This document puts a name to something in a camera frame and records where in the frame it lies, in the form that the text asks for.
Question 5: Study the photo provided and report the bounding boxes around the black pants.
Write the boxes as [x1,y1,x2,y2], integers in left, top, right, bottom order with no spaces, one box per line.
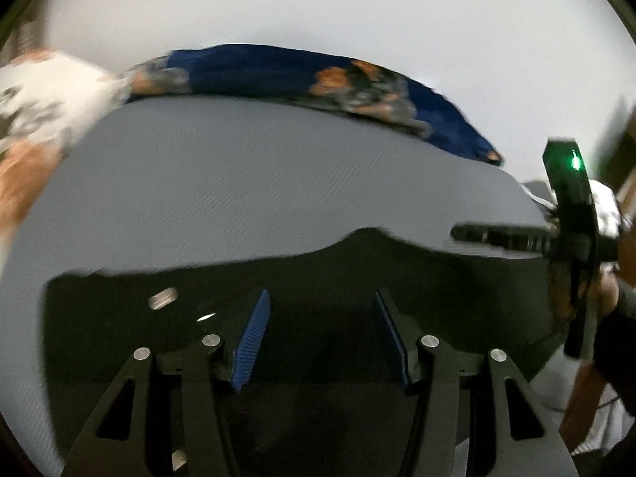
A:
[44,229,557,476]

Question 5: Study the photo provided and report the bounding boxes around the black sleeved right forearm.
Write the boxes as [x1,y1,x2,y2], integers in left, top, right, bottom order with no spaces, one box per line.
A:
[594,279,636,417]

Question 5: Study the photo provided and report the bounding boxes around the person's right hand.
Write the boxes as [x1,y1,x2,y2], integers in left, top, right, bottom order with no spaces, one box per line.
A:
[592,266,620,316]

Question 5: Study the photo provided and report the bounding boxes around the white crumpled cloth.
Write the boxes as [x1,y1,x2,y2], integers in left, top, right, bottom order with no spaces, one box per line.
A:
[522,180,630,239]

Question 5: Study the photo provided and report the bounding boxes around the grey mesh mattress cover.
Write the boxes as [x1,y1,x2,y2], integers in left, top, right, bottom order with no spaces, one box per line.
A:
[1,96,542,476]

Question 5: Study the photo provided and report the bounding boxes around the navy floral blanket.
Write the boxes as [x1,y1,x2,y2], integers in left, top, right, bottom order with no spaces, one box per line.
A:
[127,44,503,166]

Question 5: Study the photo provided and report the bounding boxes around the white floral pillow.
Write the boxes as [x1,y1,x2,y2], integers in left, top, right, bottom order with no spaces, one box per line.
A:
[1,48,132,258]

